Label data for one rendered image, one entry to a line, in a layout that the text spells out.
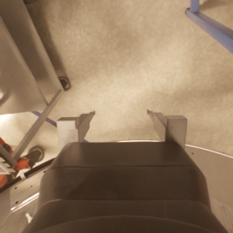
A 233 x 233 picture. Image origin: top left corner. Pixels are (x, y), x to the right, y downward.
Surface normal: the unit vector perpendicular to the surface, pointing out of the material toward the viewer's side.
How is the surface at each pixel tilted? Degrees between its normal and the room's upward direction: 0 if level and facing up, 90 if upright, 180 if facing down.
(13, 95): 0
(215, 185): 90
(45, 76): 0
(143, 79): 0
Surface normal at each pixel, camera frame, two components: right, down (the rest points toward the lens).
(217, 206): -0.22, -0.77
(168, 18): -0.12, 0.63
